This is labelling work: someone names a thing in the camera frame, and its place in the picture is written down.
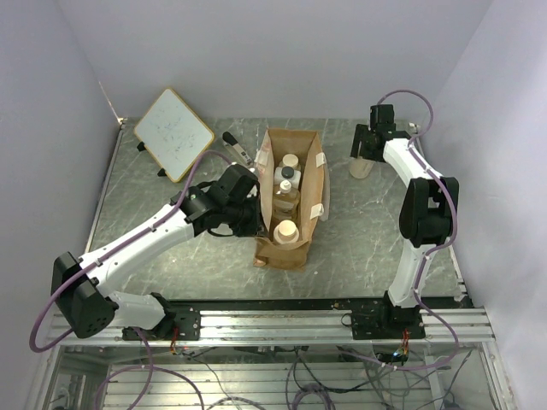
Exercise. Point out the small whiteboard with wooden frame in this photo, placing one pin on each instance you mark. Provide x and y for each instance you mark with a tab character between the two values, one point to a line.
173	134

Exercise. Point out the beige cap bottle rear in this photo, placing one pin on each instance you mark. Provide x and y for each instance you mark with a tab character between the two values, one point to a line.
290	160

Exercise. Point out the aluminium rail frame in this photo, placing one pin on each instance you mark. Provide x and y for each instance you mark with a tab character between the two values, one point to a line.
294	353

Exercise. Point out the beige cylinder bottle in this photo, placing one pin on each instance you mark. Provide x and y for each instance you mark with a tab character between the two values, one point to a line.
360	168

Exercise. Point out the white bottle black cap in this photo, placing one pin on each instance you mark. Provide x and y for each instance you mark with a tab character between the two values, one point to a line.
287	173

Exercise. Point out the beige cap bottle front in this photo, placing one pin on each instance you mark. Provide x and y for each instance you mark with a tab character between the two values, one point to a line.
286	232

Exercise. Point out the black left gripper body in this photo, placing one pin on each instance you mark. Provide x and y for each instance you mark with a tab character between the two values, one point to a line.
245	220

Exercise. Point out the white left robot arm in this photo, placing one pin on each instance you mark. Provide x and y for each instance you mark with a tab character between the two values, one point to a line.
87	289

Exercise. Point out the black and white marker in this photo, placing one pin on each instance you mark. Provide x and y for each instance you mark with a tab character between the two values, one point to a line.
233	144

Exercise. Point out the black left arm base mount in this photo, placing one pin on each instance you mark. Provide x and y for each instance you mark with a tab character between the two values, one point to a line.
187	326

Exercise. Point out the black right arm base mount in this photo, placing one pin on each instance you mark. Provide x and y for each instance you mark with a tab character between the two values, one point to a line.
376	326

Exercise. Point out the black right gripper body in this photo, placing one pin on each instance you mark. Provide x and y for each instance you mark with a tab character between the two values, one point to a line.
363	137

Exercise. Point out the amber bottle white cap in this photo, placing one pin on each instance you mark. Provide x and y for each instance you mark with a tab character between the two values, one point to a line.
286	199

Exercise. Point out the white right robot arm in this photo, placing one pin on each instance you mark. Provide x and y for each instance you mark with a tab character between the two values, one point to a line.
427	221

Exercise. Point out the brown canvas bag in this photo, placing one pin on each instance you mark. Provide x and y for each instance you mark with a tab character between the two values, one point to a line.
314	195

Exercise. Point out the beige cap bottle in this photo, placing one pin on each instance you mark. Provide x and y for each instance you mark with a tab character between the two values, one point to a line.
290	160
286	232

